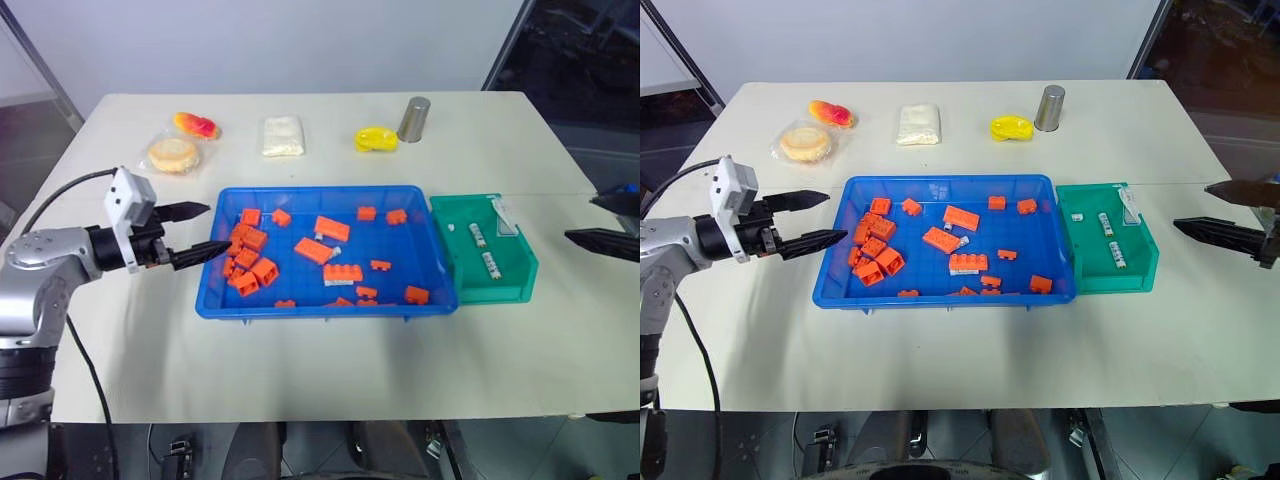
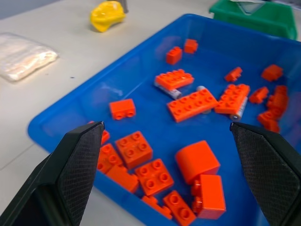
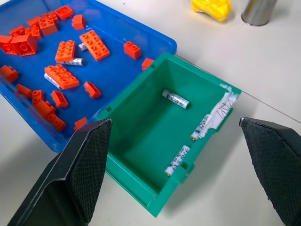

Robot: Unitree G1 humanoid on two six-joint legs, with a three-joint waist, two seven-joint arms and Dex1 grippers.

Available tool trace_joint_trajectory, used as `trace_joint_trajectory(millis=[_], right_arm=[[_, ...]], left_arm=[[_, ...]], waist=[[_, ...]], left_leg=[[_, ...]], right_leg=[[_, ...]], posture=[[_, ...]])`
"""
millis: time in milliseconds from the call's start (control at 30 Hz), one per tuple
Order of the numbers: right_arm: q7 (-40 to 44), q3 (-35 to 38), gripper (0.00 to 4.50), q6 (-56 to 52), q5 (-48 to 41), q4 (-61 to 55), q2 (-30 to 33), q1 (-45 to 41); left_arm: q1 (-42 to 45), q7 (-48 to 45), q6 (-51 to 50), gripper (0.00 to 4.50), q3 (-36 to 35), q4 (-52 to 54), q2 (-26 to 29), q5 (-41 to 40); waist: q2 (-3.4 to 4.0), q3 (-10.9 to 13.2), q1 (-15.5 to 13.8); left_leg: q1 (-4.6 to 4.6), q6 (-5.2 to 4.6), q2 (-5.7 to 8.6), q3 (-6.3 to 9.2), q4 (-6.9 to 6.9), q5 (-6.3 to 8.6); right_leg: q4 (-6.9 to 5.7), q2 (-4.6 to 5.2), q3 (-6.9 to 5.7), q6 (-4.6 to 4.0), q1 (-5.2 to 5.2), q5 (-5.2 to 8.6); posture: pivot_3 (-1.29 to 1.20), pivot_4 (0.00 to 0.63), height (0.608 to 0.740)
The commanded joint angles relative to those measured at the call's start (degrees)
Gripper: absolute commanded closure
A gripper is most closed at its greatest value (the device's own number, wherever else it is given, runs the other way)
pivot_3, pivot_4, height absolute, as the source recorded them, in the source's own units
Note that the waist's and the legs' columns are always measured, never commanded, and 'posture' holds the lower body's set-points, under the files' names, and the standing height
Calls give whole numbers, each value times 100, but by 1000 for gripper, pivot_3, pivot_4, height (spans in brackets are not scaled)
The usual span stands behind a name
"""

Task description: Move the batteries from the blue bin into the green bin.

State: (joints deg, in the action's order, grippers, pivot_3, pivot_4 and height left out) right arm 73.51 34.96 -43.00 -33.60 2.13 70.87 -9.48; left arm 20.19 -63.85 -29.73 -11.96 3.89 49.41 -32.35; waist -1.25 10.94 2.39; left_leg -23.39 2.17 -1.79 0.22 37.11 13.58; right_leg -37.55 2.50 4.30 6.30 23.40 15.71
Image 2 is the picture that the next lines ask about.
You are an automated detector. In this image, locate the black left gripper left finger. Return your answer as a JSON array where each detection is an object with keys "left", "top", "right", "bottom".
[{"left": 0, "top": 121, "right": 105, "bottom": 226}]

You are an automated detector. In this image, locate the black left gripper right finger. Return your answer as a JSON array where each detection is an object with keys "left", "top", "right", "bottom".
[{"left": 230, "top": 121, "right": 301, "bottom": 226}]

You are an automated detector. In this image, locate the green plastic bin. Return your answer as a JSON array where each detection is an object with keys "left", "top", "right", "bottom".
[{"left": 209, "top": 0, "right": 298, "bottom": 40}]

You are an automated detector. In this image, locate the white cylindrical battery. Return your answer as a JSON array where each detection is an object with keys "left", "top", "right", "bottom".
[
  {"left": 196, "top": 85, "right": 212, "bottom": 115},
  {"left": 230, "top": 96, "right": 249, "bottom": 121},
  {"left": 154, "top": 81, "right": 182, "bottom": 100}
]

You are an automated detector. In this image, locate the rounded orange building block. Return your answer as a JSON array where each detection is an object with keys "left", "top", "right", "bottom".
[{"left": 174, "top": 140, "right": 221, "bottom": 185}]

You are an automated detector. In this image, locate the blue plastic tray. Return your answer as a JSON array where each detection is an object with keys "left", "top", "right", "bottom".
[{"left": 27, "top": 13, "right": 301, "bottom": 226}]

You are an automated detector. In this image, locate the clear plastic bag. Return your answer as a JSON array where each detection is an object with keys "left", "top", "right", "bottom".
[{"left": 0, "top": 32, "right": 59, "bottom": 82}]

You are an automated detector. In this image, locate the yellow crumpled plastic object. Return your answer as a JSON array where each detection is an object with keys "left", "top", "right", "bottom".
[{"left": 89, "top": 0, "right": 127, "bottom": 33}]

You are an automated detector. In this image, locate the clear plastic sheet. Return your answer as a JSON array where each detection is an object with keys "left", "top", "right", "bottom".
[{"left": 229, "top": 0, "right": 266, "bottom": 15}]

